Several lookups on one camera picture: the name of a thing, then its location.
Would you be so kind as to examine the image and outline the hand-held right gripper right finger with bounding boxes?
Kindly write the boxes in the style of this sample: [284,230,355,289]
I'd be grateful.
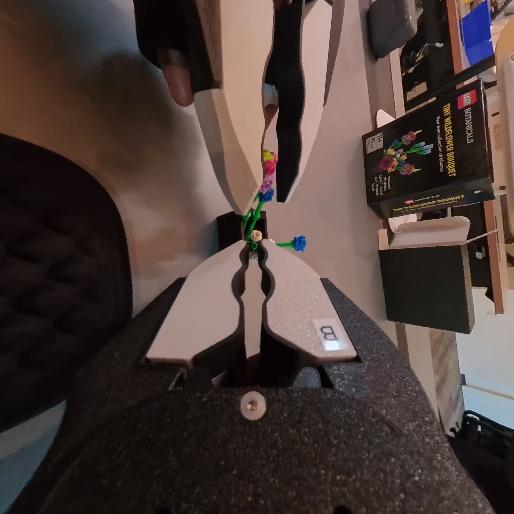
[256,241,359,366]

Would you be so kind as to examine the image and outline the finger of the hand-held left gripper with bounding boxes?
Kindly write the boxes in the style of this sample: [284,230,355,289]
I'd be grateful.
[195,0,278,217]
[263,0,346,203]

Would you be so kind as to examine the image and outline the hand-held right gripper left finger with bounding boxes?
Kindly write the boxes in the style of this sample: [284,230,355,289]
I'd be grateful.
[146,241,248,369]

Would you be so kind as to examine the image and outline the multicoloured brick flower stem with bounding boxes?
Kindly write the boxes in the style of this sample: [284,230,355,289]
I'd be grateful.
[242,149,279,243]

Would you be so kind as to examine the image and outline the colourful LEGO flower model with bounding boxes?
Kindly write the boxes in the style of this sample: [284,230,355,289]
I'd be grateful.
[216,213,307,262]

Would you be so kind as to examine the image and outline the white desk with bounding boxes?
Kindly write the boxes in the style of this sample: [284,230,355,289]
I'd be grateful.
[0,0,463,514]

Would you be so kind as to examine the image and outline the person's left hand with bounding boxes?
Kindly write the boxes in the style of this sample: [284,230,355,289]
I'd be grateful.
[159,50,196,108]

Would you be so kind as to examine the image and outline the grey pouch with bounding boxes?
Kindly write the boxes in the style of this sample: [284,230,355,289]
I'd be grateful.
[367,0,419,59]

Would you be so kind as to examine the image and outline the open plain black box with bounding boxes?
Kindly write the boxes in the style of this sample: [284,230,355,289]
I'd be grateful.
[378,217,476,335]

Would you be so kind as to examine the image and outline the black flower-print product box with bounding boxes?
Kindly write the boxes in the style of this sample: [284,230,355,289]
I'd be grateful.
[363,78,497,220]

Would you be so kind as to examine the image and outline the black quilted armrest pad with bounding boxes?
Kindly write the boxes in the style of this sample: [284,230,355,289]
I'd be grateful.
[0,134,133,433]

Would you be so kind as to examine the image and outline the blue storage bin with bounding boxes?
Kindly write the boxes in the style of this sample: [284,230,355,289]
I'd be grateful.
[461,0,495,66]

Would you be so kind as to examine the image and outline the black bag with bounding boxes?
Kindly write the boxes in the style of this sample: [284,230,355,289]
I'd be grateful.
[463,410,514,514]

